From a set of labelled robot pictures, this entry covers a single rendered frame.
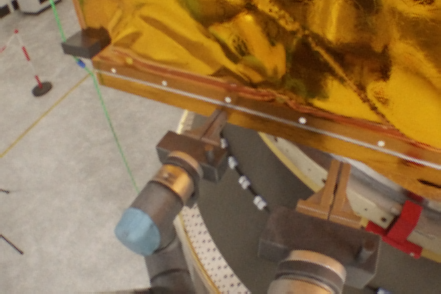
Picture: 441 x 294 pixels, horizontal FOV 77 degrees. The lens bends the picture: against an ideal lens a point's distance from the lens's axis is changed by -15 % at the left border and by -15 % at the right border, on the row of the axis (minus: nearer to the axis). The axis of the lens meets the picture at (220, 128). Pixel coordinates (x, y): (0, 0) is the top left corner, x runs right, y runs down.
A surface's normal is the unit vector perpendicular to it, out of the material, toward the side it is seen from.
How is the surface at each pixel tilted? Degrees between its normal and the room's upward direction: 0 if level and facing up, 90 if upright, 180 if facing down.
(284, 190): 62
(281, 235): 0
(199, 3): 88
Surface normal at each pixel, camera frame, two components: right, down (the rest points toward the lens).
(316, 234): -0.05, -0.72
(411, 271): -0.50, 0.21
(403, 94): -0.42, 0.63
